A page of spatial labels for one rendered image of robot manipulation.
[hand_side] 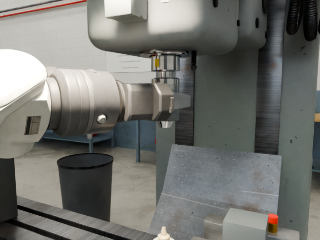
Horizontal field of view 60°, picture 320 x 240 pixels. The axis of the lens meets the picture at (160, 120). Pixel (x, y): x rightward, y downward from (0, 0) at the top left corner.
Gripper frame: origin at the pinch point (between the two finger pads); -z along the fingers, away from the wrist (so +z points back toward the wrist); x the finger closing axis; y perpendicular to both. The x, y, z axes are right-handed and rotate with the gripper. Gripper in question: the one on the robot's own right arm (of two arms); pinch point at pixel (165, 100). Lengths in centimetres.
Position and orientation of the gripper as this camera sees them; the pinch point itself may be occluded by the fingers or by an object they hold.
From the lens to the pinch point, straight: 46.6
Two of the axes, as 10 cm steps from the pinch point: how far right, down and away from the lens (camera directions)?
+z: -8.0, 0.6, -6.0
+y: -0.1, 9.9, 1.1
